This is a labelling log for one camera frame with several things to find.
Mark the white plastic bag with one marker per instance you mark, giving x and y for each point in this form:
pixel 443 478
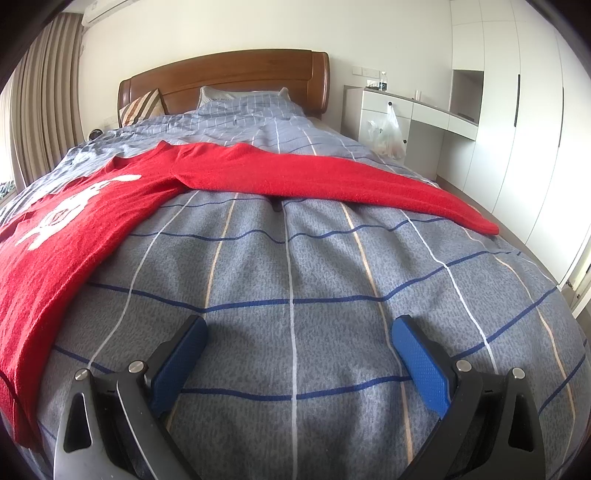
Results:
pixel 387 134

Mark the red knit sweater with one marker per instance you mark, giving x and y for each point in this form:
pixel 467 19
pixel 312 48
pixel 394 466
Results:
pixel 115 203

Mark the wooden headboard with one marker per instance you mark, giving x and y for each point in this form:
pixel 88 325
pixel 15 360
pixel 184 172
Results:
pixel 258 78

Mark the grey checked bed cover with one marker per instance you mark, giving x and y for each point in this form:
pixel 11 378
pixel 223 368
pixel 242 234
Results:
pixel 295 300

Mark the grey checked pillow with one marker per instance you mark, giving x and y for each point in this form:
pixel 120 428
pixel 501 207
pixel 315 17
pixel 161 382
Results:
pixel 240 98

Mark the small black clock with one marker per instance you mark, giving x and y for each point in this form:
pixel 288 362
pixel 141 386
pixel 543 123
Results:
pixel 95 134

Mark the white air conditioner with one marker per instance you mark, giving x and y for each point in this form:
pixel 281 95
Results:
pixel 104 10

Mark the striped cushion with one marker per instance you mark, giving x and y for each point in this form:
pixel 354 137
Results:
pixel 141 108

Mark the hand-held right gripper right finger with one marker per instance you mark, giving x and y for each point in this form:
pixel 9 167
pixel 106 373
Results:
pixel 418 360

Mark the white desk with drawers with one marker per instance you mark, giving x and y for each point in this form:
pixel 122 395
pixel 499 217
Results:
pixel 406 120

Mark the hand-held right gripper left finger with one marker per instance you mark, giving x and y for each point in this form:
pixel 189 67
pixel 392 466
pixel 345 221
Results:
pixel 182 355

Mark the beige curtain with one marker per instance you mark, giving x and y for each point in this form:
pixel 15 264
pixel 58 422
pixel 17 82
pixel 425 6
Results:
pixel 46 92

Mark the white wardrobe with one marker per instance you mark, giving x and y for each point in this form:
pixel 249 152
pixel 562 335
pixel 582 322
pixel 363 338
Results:
pixel 521 115

